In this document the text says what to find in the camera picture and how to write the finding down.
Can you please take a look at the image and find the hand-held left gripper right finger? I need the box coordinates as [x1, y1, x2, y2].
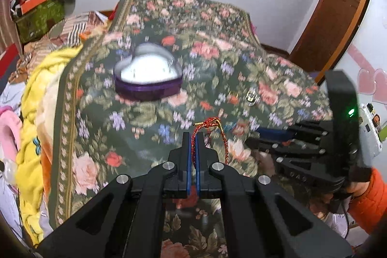
[195, 134, 354, 258]

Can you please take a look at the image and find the red string bracelet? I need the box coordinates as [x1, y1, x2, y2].
[190, 117, 229, 165]

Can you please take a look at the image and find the brown wooden door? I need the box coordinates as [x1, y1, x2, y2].
[287, 0, 374, 84]

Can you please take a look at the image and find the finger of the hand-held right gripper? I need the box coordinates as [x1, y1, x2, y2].
[246, 138, 346, 186]
[256, 121, 333, 141]

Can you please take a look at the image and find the black cable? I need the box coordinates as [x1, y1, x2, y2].
[342, 204, 360, 239]

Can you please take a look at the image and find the orange box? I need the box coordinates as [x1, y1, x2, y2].
[21, 0, 49, 13]

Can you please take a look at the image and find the green patterned box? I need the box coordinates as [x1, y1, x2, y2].
[15, 0, 66, 45]

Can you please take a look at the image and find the brown striped blanket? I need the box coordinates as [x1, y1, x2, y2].
[8, 11, 109, 83]

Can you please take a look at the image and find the purple heart-shaped box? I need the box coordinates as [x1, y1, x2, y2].
[113, 43, 183, 102]

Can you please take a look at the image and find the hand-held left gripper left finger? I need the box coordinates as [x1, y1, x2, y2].
[36, 132, 197, 258]

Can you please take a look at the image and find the pink heart wall sticker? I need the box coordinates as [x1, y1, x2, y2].
[347, 43, 387, 112]

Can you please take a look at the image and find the pink plush cloth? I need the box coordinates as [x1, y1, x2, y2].
[0, 105, 23, 186]

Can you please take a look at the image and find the yellow blanket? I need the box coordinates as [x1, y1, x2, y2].
[16, 43, 83, 246]

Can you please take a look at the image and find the green floral blanket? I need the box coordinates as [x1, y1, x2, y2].
[48, 0, 335, 258]

